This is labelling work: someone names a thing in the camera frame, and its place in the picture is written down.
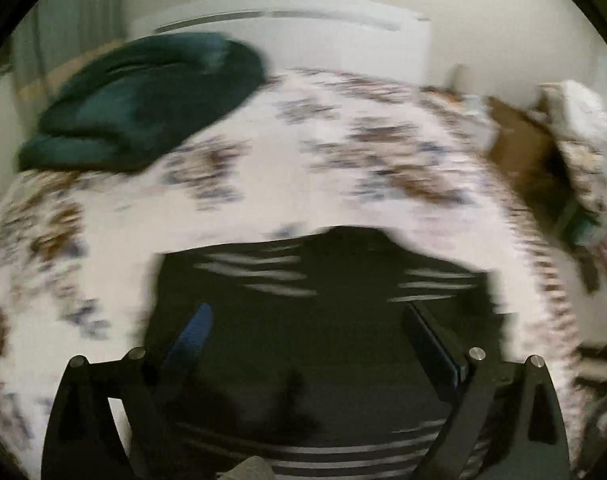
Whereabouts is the grey-green curtain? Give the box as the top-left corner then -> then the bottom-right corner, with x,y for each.
11,0 -> 124,101

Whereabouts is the white headboard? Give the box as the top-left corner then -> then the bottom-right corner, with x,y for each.
131,0 -> 431,91

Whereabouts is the dark green blanket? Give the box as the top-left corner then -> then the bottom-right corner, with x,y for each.
18,32 -> 269,173

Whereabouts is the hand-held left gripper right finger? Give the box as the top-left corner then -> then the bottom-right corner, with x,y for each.
402,302 -> 571,480

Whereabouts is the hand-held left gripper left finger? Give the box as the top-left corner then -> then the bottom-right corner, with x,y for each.
41,302 -> 214,480

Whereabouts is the black garment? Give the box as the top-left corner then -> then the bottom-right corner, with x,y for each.
144,226 -> 507,480

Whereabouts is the brown cardboard box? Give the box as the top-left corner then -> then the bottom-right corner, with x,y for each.
486,95 -> 574,221

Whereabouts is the pile of white clothes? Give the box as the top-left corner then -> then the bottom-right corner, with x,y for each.
538,80 -> 607,261

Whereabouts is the bed with floral sheet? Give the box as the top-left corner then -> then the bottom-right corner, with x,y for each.
0,67 -> 584,480

